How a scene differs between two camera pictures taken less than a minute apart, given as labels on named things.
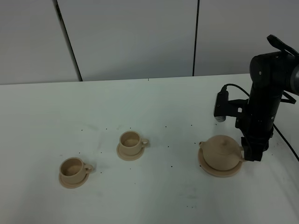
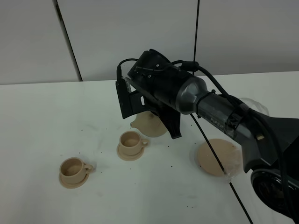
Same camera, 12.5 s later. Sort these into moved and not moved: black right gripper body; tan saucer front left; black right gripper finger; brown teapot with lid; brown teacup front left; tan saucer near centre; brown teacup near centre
Moved: brown teapot with lid; black right gripper body; black right gripper finger
Not moved: brown teacup front left; tan saucer front left; brown teacup near centre; tan saucer near centre
